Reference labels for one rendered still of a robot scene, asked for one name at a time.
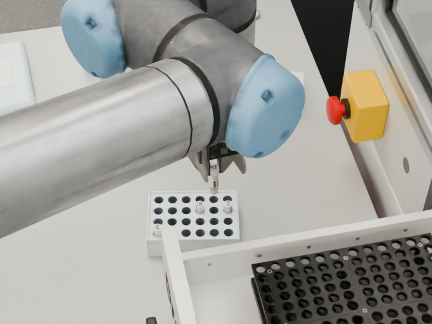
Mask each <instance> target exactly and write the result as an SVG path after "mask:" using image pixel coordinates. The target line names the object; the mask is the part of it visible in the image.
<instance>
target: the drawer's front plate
mask: <svg viewBox="0 0 432 324"><path fill-rule="evenodd" d="M160 230H161V247H162V256H163V273H164V279H165V285H166V288H167V283H166V275H167V279H168V285H169V289H170V298H171V303H170V301H169V304H170V310H171V313H172V306H173V310H174V318H173V317H172V319H173V323H174V324H197V320H196V317H195V312H194V306H193V303H192V297H191V294H190V289H189V286H188V280H187V277H186V272H185V267H184V263H183V258H182V254H181V249H180V246H179V241H178V237H177V232H176V227H174V226H171V227H166V228H161V229H160ZM165 272H166V274H165ZM168 300H169V299H168ZM175 321H176V323H175Z"/></svg>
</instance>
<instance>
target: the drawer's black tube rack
mask: <svg viewBox="0 0 432 324"><path fill-rule="evenodd" d="M422 238H425V239H428V240H429V242H428V243H423V242H421V239H422ZM409 240H411V241H413V242H414V243H415V245H414V246H409V245H407V243H406V242H407V241H409ZM393 243H398V244H399V245H400V248H394V247H393V246H392V244H393ZM378 246H384V247H385V248H386V250H385V251H380V250H379V249H378V248H377V247H378ZM364 248H369V249H371V250H372V252H371V253H365V252H364V251H363V249H364ZM427 248H431V249H432V235H431V233H426V234H421V235H414V236H410V237H403V238H396V239H392V240H385V241H381V242H374V243H370V244H363V245H359V246H352V247H345V248H341V249H334V250H330V251H323V252H319V253H312V254H308V255H301V256H294V257H290V258H283V259H279V260H272V261H267V264H268V267H269V270H268V271H267V272H268V273H269V274H271V278H272V281H273V284H274V288H275V291H276V295H277V298H278V301H279V304H280V308H281V311H282V315H283V319H284V321H285V323H284V324H432V258H431V257H432V253H429V251H428V249H427ZM349 251H355V252H357V255H356V256H351V255H350V254H349V253H348V252H349ZM331 254H337V255H338V257H339V258H338V259H332V258H331V257H330V255H331ZM316 257H323V258H324V261H322V262H318V261H317V260H316V259H315V258H316ZM303 259H307V260H308V261H309V262H310V263H309V264H307V265H305V264H302V263H301V260H303ZM287 262H293V263H294V264H295V266H294V267H288V266H286V263H287ZM273 264H277V265H279V266H280V268H279V269H277V270H274V269H272V268H271V266H272V265H273ZM251 286H252V290H253V294H254V296H255V301H256V305H257V307H258V312H259V315H260V319H261V322H262V324H267V321H266V317H265V314H264V310H263V307H262V303H261V300H260V296H259V293H258V289H257V285H256V282H255V278H254V277H253V278H251Z"/></svg>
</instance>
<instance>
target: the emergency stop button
mask: <svg viewBox="0 0 432 324"><path fill-rule="evenodd" d="M326 112H327V118H328V120H329V122H330V123H331V124H333V125H339V124H340V123H341V121H342V116H345V114H346V110H345V105H344V103H343V102H340V101H339V99H338V97H336V96H330V97H329V98H328V100H327V101H326Z"/></svg>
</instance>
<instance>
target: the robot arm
mask: <svg viewBox="0 0 432 324"><path fill-rule="evenodd" d="M259 19H260V11H259V10H257V0H68V1H67V2H66V3H65V4H64V6H63V8H62V11H61V15H60V23H61V27H62V33H63V35H64V38H65V41H66V43H67V45H68V47H69V49H70V51H71V53H72V54H73V56H74V57H75V59H76V60H77V62H78V63H79V64H80V65H81V66H82V67H83V68H84V69H85V70H86V71H87V72H88V73H89V74H90V75H92V76H94V77H96V78H102V79H106V80H103V81H101V82H97V83H95V84H92V85H89V86H86V87H83V88H80V89H77V90H75V91H72V92H69V93H66V94H63V95H60V96H57V97H54V98H51V99H49V100H46V101H43V102H40V103H36V104H34V105H31V106H29V107H25V108H23V109H19V110H17V111H14V112H11V113H8V114H5V115H2V116H0V239H1V238H4V237H6V236H8V235H11V234H12V233H15V232H17V231H20V230H22V229H24V228H27V227H28V226H31V225H33V224H36V223H38V222H40V221H43V220H44V219H47V218H49V217H52V216H54V215H56V214H58V213H60V212H63V211H65V210H68V209H70V208H72V207H74V206H76V205H79V204H81V203H84V202H86V201H88V200H90V199H92V198H95V197H97V196H99V195H102V194H104V193H106V192H108V191H111V190H113V189H115V188H117V187H119V186H122V185H124V184H127V183H129V182H131V181H133V180H135V179H138V178H140V177H143V176H145V175H147V174H149V173H151V172H154V171H156V170H159V169H160V168H163V167H165V166H167V165H170V164H172V163H175V162H176V161H179V160H181V159H184V158H186V157H188V158H189V159H190V161H191V162H192V164H193V165H194V167H195V168H196V169H197V170H198V171H199V172H200V174H201V176H202V178H203V180H204V182H205V183H208V176H210V160H213V159H217V164H218V166H219V173H220V174H221V173H224V171H225V170H226V169H227V168H228V167H229V166H230V165H231V164H232V162H234V163H235V164H236V166H237V167H238V169H239V170H240V171H241V173H242V174H245V173H246V161H245V159H244V157H246V158H255V159H258V158H262V157H265V156H268V155H269V154H271V153H273V152H274V151H276V150H277V149H278V148H280V147H281V146H282V145H283V144H284V143H285V142H286V141H287V140H288V138H289V137H290V136H291V134H292V133H293V132H294V130H295V128H296V126H297V125H298V123H299V121H300V118H301V117H302V111H303V108H304V105H305V91H304V88H303V85H302V83H301V82H300V80H299V79H298V78H297V77H296V76H295V75H293V74H292V73H291V72H290V71H288V70H287V69H285V68H284V67H283V66H282V65H280V64H279V63H277V61H276V60H275V58H274V57H273V56H272V55H271V54H269V53H264V52H262V51H261V50H259V49H258V48H256V47H255V46H254V45H255V21H256V20H259ZM127 68H131V69H132V71H129V72H126V73H124V72H125V70H126V69H127ZM122 73H123V74H122ZM117 74H121V75H118V76H114V75H117ZM113 76H114V77H113ZM111 77H112V78H111ZM107 78H108V79H107Z"/></svg>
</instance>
